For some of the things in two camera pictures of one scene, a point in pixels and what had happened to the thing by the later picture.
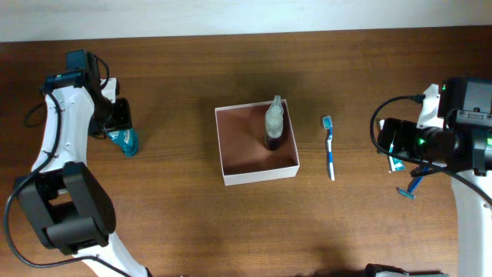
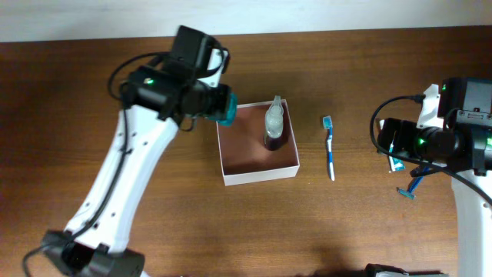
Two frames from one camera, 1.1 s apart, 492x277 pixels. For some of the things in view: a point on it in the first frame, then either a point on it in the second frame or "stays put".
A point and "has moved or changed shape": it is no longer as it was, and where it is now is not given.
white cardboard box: (245, 158) stays put
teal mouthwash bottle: (127, 140) has moved or changed shape
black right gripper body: (411, 140) stays put
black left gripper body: (112, 115) -> (214, 99)
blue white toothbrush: (327, 125) stays put
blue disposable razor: (411, 188) stays put
